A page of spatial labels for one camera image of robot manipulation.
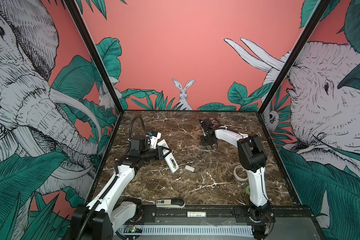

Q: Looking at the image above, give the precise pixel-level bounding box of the white label tube on rail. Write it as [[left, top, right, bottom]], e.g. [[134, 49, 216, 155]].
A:
[[187, 211, 207, 218]]

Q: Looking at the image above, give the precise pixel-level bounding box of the white tape roll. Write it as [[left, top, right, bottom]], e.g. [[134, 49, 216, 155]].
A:
[[234, 165, 249, 182]]

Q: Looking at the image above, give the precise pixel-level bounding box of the white remote control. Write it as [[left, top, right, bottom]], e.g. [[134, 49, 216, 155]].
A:
[[158, 140, 179, 173]]

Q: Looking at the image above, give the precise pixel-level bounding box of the green tape roll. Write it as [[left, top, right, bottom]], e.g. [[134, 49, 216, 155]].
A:
[[245, 186, 251, 195]]

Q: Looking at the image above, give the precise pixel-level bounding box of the black and white stapler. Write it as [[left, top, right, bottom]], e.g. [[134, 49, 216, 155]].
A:
[[156, 198, 186, 209]]

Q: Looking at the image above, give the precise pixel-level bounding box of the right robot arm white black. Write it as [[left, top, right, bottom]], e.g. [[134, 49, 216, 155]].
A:
[[200, 119, 271, 223]]

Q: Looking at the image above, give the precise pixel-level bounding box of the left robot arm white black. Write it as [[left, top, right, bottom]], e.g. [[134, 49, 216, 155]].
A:
[[67, 131, 171, 240]]

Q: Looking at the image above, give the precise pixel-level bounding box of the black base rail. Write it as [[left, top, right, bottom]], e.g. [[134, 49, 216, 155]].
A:
[[137, 205, 314, 224]]

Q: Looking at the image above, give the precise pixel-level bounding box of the white battery cover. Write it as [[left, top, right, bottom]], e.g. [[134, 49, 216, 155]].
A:
[[185, 165, 195, 173]]

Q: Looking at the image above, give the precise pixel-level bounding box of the white slotted cable duct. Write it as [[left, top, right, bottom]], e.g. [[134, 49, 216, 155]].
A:
[[117, 225, 254, 237]]

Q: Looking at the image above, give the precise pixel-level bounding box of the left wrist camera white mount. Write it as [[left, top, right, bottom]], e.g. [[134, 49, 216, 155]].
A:
[[148, 131, 162, 149]]

